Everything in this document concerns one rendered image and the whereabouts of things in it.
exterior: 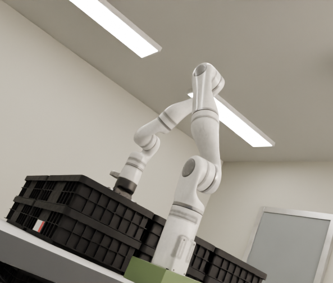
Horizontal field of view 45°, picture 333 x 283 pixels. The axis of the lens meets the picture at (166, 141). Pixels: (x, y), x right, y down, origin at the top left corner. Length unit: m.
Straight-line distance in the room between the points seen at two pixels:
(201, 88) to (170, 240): 0.54
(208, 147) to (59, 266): 0.71
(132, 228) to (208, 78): 0.57
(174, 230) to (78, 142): 3.97
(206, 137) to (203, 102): 0.13
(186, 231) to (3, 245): 0.60
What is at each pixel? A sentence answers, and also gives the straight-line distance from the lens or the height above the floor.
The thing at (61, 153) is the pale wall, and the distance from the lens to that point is 4.94.
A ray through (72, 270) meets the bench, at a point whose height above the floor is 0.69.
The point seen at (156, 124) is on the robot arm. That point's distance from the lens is 1.46.
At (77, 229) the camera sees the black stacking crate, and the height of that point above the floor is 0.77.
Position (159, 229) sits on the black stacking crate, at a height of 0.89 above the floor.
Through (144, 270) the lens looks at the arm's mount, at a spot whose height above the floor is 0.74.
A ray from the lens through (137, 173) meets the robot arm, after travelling 1.44.
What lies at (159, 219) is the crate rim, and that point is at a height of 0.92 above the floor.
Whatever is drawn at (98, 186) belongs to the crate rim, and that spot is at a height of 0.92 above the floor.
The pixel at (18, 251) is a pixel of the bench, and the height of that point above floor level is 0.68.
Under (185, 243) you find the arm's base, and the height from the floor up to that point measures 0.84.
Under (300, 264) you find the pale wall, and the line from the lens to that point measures 4.75.
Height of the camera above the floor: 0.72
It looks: 18 degrees up
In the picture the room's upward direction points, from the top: 24 degrees clockwise
